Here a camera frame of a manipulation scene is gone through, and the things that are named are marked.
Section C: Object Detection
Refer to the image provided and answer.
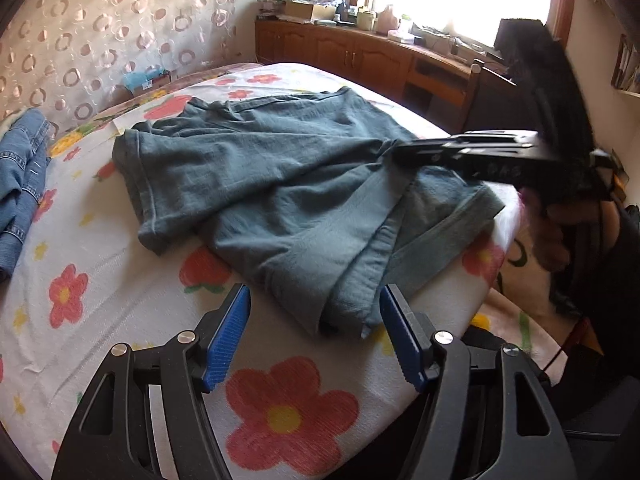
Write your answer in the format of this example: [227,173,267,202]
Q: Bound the pink floral bed sheet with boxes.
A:
[47,62,571,376]

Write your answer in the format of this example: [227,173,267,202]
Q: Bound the circle patterned curtain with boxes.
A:
[0,0,263,138]

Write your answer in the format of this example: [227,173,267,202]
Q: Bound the person's right hand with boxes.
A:
[520,187,573,273]

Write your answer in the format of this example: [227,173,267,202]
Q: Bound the teal pants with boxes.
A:
[112,86,507,339]

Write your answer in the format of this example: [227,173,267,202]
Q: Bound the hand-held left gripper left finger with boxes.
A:
[50,284,251,480]

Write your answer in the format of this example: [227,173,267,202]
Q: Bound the pink bag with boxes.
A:
[377,5,402,36]

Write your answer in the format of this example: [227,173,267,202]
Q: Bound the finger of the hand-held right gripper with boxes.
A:
[391,139,501,181]
[450,130,543,150]

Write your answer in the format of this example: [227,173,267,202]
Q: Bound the wall shelf with books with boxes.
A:
[610,34,640,96]

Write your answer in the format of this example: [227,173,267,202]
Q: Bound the cardboard box with blue bag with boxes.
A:
[123,66,172,97]

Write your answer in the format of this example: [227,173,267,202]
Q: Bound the wooden cabinet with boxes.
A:
[254,16,478,133]

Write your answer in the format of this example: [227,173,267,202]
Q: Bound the folded blue jeans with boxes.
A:
[0,107,55,282]

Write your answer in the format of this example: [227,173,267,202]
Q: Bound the wooden chair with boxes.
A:
[462,57,518,136]

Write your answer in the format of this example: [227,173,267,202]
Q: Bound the white floral blanket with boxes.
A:
[0,62,518,480]

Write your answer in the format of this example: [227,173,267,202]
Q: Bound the person's dark clothing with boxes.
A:
[547,200,640,421]

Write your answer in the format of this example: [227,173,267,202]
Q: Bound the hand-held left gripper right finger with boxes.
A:
[379,284,581,480]

